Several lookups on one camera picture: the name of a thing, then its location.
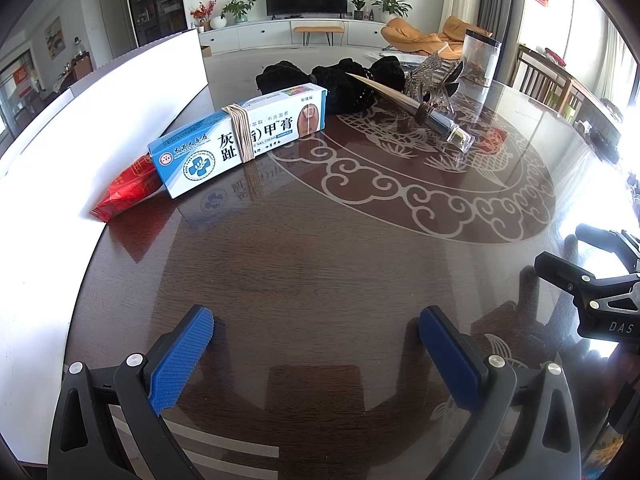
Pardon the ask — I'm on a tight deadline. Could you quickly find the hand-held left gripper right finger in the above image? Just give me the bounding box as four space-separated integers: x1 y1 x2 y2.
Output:
419 305 583 480

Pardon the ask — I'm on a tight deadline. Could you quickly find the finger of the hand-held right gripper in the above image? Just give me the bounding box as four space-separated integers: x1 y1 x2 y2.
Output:
534 252 606 311
575 224 640 271

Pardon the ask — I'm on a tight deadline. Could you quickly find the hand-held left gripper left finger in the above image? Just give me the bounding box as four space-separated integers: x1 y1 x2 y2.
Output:
47 304 216 480

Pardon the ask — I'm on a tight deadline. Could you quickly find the red foil packet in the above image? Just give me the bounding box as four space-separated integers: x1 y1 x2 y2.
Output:
90 155 162 223

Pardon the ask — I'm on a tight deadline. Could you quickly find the blue white ointment box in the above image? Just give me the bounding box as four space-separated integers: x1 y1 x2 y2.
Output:
147 83 328 199

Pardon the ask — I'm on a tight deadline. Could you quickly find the clear hair claw clip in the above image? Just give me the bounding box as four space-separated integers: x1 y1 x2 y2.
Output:
425 85 464 116

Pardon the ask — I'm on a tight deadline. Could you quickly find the silver rhinestone bow hair clip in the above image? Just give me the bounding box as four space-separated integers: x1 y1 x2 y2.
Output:
404 54 449 104

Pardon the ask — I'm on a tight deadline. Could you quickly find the black velvet scrunchie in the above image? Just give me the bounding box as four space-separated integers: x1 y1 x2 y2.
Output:
369 56 407 92
311 59 376 114
256 60 316 96

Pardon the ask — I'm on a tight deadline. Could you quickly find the dark wooden desktop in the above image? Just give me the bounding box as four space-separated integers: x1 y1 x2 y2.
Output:
10 45 640 480

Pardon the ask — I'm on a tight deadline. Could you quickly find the wooden dining chair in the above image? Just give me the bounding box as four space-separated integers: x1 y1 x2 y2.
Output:
510 44 566 106
565 77 626 136

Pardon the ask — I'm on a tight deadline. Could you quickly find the clear plastic canister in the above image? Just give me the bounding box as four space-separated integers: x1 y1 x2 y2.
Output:
461 30 503 89

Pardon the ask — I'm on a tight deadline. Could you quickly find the grey curtain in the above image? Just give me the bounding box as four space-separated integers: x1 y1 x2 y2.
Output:
480 0 529 84

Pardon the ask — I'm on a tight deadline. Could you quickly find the white board panel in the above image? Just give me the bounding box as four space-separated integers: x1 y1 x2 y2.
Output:
0 29 209 461

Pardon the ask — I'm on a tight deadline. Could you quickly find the orange lounge chair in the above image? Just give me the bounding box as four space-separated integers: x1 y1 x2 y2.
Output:
440 16 493 44
381 17 442 56

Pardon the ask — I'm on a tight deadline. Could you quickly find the flat clear plastic bag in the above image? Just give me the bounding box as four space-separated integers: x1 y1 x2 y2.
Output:
365 50 431 69

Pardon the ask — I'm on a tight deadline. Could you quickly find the dark wooden side cabinet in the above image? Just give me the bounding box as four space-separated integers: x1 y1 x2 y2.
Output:
70 52 96 81

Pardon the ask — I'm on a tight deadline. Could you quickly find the large potted plant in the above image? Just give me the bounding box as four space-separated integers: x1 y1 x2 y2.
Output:
371 0 414 24

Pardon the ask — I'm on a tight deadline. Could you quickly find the white television cabinet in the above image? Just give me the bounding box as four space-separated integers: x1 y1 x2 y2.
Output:
197 17 396 51

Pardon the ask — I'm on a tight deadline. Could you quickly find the red flower bouquet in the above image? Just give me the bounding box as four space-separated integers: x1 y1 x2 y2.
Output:
190 1 221 31

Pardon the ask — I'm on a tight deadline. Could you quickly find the orange bench stool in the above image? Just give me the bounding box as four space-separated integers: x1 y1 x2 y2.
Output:
292 25 346 49

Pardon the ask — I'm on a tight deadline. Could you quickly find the green leafy potted plant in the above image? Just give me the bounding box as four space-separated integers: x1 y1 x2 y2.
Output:
221 0 257 25

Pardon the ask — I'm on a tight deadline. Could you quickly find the glass display cabinet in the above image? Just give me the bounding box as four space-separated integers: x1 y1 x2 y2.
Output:
122 0 188 51

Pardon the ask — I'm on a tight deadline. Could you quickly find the framed wall painting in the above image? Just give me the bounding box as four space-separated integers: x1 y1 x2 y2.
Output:
44 16 65 54

